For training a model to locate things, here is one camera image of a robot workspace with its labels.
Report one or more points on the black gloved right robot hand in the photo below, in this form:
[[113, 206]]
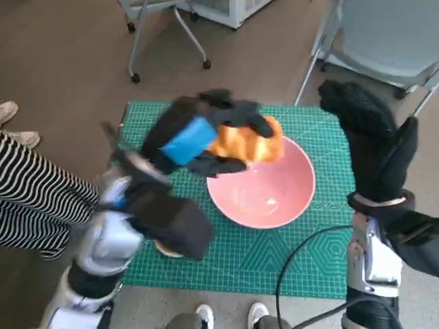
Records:
[[377, 157]]

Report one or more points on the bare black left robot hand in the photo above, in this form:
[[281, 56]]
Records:
[[185, 140]]

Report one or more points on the long striped toy bread loaf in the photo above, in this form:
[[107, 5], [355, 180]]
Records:
[[254, 147]]

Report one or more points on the pink bowl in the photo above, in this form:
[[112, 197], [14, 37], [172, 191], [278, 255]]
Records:
[[260, 195]]

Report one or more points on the round toy bread bun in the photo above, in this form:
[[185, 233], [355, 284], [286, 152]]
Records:
[[169, 253]]

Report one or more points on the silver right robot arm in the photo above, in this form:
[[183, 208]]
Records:
[[374, 267]]

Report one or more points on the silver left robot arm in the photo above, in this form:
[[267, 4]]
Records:
[[109, 240]]

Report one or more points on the grey chair on casters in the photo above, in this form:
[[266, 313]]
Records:
[[190, 34]]

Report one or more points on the grey mesh chair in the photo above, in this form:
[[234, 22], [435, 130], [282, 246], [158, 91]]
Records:
[[387, 37]]

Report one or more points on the green cutting mat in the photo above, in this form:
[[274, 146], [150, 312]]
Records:
[[240, 257]]

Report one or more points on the person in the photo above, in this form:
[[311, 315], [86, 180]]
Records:
[[24, 138], [34, 192]]

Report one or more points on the robot left leg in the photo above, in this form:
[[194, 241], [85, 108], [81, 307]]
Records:
[[204, 315]]

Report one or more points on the robot leg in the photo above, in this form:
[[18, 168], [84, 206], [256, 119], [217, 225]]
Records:
[[258, 313], [204, 315]]

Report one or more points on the robot right leg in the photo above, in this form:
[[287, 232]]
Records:
[[258, 313]]

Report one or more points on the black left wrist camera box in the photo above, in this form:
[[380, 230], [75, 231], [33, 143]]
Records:
[[175, 226]]

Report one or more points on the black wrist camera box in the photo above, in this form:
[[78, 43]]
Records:
[[418, 240], [175, 226]]

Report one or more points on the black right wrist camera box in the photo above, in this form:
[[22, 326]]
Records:
[[418, 240]]

